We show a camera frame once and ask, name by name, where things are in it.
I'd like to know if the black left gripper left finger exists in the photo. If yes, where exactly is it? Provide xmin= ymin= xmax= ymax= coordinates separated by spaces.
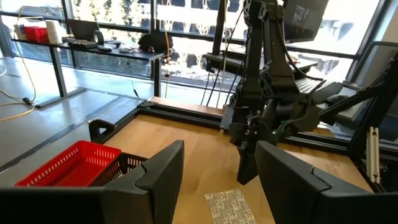
xmin=0 ymin=139 xmax=185 ymax=224

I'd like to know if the silver aluminium profile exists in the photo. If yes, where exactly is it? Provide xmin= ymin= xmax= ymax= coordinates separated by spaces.
xmin=366 ymin=126 xmax=381 ymax=184

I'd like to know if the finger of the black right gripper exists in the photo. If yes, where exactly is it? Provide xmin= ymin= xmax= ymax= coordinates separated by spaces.
xmin=237 ymin=143 xmax=259 ymax=186

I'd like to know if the black bag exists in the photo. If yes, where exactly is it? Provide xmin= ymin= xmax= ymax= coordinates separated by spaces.
xmin=137 ymin=32 xmax=174 ymax=54

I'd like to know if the clear adhesive bandage pack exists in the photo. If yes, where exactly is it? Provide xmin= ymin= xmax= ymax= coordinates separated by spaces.
xmin=204 ymin=189 xmax=259 ymax=224

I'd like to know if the yellow hanging cable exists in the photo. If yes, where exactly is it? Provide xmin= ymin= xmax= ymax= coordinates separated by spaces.
xmin=0 ymin=6 xmax=37 ymax=123

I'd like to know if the black aluminium table frame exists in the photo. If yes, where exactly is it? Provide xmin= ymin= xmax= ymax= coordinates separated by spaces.
xmin=88 ymin=99 xmax=398 ymax=194

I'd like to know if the black side desk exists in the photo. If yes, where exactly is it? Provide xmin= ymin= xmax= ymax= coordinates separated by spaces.
xmin=11 ymin=37 xmax=165 ymax=98

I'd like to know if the red storage box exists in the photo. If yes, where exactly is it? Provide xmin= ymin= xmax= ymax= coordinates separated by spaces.
xmin=24 ymin=26 xmax=50 ymax=44

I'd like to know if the black computer desk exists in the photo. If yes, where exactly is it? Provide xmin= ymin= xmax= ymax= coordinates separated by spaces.
xmin=201 ymin=52 xmax=318 ymax=77

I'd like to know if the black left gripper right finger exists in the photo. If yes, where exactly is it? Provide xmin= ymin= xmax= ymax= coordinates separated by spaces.
xmin=254 ymin=140 xmax=398 ymax=224

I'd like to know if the white paper roll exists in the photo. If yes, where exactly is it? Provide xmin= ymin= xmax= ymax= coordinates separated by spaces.
xmin=45 ymin=19 xmax=63 ymax=45

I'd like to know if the black vertical pole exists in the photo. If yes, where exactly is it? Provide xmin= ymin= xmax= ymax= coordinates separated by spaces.
xmin=212 ymin=0 xmax=227 ymax=57

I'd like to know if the black rig support strut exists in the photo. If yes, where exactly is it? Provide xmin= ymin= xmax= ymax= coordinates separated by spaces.
xmin=318 ymin=57 xmax=398 ymax=159

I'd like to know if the black tape roll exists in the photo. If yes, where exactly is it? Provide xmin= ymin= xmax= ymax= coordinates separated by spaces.
xmin=93 ymin=29 xmax=105 ymax=45

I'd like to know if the dark laptop on desk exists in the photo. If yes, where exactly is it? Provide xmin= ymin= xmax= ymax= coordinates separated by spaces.
xmin=66 ymin=18 xmax=101 ymax=50

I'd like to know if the black laptop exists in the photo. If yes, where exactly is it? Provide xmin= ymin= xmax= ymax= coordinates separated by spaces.
xmin=294 ymin=77 xmax=345 ymax=105

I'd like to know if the black monitor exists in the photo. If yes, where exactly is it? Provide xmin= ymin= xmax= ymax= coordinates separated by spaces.
xmin=282 ymin=0 xmax=330 ymax=44

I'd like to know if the red plastic mesh basket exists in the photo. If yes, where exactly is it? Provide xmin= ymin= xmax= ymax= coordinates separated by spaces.
xmin=14 ymin=139 xmax=123 ymax=187

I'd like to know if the black hook bracket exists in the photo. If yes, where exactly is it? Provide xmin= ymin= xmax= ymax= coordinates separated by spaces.
xmin=88 ymin=119 xmax=116 ymax=144

